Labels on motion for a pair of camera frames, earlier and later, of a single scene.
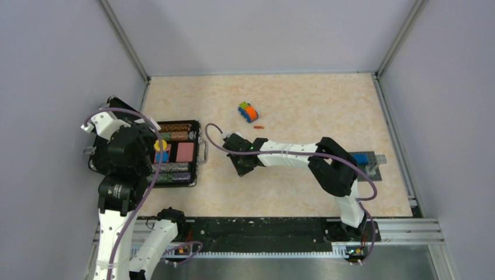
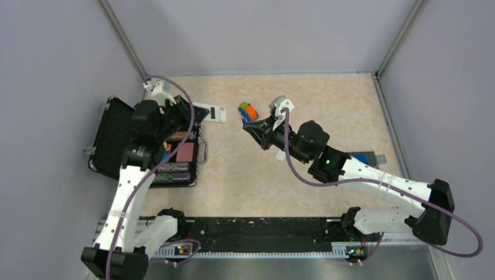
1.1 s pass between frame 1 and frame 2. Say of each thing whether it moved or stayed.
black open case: stayed
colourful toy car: stayed
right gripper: moved
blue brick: stayed
